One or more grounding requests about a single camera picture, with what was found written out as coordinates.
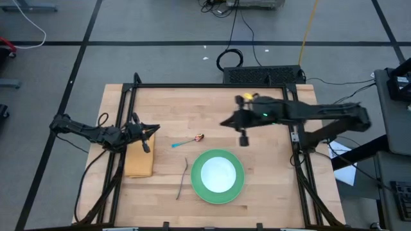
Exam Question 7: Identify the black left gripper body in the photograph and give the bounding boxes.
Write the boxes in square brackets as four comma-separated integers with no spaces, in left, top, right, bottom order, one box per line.
[123,112,151,154]

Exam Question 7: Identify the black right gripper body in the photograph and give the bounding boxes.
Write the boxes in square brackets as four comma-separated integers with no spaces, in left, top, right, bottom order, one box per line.
[234,94,277,148]

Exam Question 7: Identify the iridescent metal spoon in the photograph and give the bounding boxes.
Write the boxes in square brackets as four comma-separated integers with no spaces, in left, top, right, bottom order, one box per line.
[171,133,206,149]

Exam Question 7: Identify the white bowl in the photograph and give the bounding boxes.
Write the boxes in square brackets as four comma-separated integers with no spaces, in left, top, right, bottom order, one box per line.
[200,156,238,194]

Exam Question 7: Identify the iridescent metal fork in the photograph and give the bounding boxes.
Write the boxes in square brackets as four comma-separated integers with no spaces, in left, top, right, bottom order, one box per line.
[175,157,189,201]

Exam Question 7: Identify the yellow cloth napkin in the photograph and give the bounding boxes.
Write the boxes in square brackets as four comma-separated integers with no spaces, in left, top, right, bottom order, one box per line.
[123,128,156,179]

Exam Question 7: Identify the black computer case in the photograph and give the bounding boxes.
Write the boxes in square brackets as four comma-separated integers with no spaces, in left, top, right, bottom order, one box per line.
[222,65,306,85]

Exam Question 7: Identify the green plate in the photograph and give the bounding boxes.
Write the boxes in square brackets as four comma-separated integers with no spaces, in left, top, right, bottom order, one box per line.
[190,148,246,205]

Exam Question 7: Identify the white paper sheet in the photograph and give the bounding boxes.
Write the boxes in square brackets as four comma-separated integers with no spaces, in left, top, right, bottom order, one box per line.
[326,141,358,187]

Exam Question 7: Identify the black diagonal bar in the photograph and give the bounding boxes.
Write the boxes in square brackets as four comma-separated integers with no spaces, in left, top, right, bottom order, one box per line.
[330,133,390,171]

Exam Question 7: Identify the grey device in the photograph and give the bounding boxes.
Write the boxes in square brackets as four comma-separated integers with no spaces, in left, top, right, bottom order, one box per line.
[225,0,286,9]

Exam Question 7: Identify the grey table foot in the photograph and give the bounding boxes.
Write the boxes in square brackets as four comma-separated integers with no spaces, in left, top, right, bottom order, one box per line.
[0,78,22,90]

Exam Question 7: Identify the black desk equipment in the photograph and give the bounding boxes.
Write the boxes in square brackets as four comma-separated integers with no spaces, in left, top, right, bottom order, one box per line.
[386,56,411,103]

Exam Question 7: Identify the grey keyboard desk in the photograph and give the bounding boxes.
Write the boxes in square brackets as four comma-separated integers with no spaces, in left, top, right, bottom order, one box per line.
[372,150,411,231]

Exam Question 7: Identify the red curved bar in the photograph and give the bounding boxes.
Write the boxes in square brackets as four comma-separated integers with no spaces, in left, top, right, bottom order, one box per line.
[0,37,17,58]

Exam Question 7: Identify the blue-grey table foot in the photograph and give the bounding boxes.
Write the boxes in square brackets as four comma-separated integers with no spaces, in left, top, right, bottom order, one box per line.
[0,0,59,13]

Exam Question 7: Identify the black keyboard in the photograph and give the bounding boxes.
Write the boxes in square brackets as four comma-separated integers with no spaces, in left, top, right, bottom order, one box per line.
[390,180,411,222]

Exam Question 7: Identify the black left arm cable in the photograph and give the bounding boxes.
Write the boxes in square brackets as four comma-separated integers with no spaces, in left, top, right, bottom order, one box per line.
[97,112,110,128]

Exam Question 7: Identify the black aluminium table frame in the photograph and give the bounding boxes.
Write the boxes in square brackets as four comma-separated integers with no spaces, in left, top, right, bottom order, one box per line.
[73,72,347,231]

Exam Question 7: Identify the coiled black cable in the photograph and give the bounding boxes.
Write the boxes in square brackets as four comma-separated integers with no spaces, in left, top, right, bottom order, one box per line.
[215,0,244,73]

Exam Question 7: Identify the black base cable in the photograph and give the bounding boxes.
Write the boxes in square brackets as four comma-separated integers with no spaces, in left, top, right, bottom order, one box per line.
[73,148,109,223]

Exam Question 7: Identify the yellow cable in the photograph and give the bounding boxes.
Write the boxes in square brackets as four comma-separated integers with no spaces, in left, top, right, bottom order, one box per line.
[297,0,319,67]

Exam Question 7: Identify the tangled black cables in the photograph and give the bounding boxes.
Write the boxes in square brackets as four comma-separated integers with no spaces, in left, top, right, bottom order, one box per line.
[198,0,240,19]

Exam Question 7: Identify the white floor cable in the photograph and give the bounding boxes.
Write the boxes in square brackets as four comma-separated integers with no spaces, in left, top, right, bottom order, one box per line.
[12,0,48,50]

